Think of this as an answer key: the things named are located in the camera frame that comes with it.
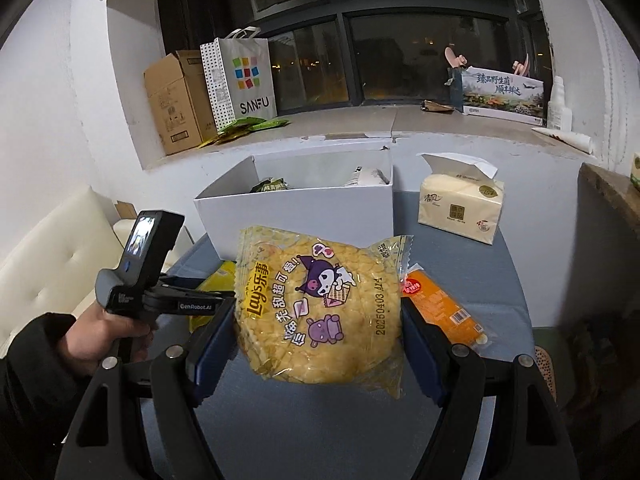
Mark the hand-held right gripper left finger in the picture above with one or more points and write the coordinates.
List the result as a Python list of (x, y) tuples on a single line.
[(210, 355)]

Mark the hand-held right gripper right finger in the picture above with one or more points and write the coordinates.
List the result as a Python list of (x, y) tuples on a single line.
[(425, 355)]

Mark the yellow chips bag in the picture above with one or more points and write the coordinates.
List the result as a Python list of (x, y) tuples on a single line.
[(310, 310)]

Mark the white cardboard box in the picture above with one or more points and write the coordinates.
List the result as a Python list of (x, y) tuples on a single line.
[(300, 215)]

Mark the dark green snack packet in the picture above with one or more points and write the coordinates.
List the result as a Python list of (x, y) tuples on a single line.
[(272, 186)]

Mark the person's left forearm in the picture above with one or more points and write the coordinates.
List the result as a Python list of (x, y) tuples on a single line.
[(30, 390)]

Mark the person's left hand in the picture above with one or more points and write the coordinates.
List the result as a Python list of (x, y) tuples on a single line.
[(90, 342)]

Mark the orange snack packet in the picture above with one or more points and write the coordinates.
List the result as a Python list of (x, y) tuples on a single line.
[(445, 305)]

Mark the yellow-green snack packet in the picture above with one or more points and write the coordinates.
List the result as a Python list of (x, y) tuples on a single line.
[(222, 275)]

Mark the cardboard piece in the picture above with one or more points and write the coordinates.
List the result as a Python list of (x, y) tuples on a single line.
[(126, 210)]

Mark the cream sofa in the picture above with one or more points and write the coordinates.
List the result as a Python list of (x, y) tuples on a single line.
[(50, 250)]

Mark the orange dotted slipper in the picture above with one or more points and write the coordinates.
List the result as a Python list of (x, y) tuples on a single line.
[(545, 370)]

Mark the yellow tissue pack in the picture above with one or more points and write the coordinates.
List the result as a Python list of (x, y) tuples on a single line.
[(460, 205)]

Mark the brown cardboard box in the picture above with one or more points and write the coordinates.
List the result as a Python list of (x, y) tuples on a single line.
[(175, 105)]

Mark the pile of green packets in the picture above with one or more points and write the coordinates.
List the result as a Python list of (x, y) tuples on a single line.
[(250, 125)]

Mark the white shopping bag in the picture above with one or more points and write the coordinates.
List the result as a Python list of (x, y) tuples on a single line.
[(245, 85)]

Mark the stone windowsill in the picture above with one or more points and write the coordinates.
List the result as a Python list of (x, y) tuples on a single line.
[(350, 122)]

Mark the wooden counter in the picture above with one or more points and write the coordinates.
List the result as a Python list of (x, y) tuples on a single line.
[(610, 195)]

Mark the brown wrapper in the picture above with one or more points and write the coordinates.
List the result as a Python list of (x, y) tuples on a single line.
[(437, 106)]

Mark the white tube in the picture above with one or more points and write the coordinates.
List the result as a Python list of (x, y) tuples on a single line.
[(565, 139)]

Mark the printed carton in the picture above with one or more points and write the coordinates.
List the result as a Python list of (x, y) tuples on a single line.
[(500, 97)]

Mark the small tissue pack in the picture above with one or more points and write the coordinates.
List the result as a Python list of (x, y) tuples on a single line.
[(636, 170)]

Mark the white bottle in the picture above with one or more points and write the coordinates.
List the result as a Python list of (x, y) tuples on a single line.
[(557, 107)]

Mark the pink plastic item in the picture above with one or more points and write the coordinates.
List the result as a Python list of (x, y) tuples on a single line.
[(454, 57)]

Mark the dark framed window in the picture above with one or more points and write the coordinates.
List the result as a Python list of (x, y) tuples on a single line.
[(340, 5)]

